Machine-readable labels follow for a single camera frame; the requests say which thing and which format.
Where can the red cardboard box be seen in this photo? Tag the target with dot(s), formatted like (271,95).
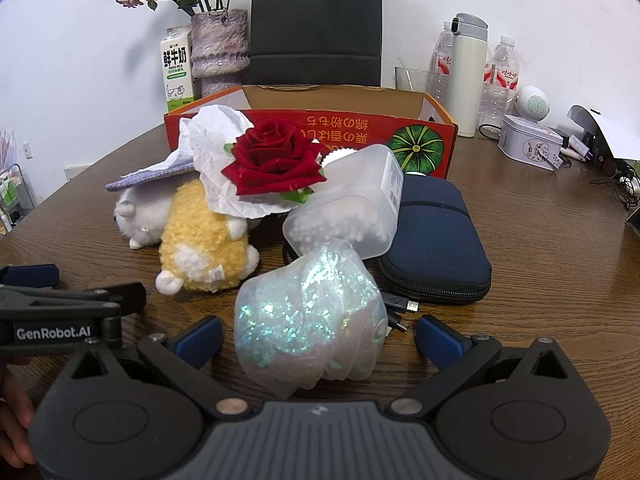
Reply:
(350,125)

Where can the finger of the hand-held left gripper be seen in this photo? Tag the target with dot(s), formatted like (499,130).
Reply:
(125,295)
(32,275)

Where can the purple mottled vase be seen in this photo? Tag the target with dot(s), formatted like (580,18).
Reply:
(220,45)

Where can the navy zip case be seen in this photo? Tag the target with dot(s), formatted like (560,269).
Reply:
(435,230)

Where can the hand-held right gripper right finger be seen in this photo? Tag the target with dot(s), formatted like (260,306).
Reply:
(437,342)

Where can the clear drinking glass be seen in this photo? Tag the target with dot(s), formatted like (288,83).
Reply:
(415,82)

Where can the clear plastic water bottle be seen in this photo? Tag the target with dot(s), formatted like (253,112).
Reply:
(442,60)
(500,80)

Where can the yellow plush toy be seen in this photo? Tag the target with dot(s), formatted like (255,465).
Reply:
(200,240)

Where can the iridescent glitter plastic bag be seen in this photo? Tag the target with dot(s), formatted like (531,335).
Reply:
(300,320)

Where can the brown wooden desk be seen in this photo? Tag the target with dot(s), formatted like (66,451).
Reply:
(525,260)

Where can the white paper sheet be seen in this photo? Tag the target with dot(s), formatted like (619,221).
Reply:
(610,135)

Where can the black paper bag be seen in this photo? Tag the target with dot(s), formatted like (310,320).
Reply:
(315,10)

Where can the white plush toy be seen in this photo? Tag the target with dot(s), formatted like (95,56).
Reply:
(142,215)

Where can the pale printed tin box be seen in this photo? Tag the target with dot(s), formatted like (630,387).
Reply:
(525,140)

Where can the white round speaker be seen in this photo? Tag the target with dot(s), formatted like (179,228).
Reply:
(532,102)

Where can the purple knitted cloth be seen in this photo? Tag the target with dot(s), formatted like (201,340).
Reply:
(145,177)

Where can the white green milk carton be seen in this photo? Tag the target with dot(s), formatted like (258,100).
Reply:
(176,70)

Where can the red artificial rose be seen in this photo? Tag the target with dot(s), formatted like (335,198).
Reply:
(270,155)

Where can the person's left hand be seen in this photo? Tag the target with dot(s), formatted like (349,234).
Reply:
(12,410)

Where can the white thermos bottle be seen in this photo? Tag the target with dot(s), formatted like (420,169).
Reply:
(467,85)

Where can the white wall socket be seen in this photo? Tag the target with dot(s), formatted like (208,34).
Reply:
(27,150)

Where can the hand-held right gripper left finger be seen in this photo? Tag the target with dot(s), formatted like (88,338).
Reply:
(200,341)

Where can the translucent cotton swab box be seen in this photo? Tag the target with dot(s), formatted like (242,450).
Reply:
(350,210)

